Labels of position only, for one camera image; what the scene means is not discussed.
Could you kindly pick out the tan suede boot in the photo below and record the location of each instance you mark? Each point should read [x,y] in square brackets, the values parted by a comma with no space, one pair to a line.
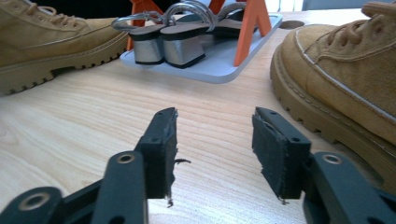
[46,43]
[348,71]

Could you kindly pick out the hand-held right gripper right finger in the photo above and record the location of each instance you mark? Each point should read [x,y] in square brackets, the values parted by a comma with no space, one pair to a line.
[280,158]

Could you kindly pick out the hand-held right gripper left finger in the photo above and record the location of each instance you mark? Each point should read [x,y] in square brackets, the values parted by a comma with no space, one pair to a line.
[160,155]

